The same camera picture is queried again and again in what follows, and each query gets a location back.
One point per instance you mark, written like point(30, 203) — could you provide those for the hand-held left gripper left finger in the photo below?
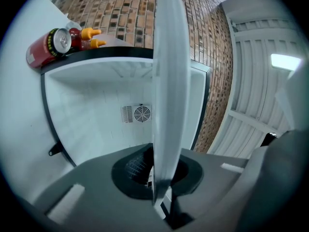
point(96, 190)

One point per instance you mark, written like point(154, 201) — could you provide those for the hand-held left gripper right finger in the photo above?
point(212, 178)

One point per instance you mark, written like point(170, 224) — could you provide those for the white round plate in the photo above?
point(169, 81)

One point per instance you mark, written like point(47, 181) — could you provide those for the rectangular ceiling light panel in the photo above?
point(285, 62)

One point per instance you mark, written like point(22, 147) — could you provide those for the red drink can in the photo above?
point(42, 52)

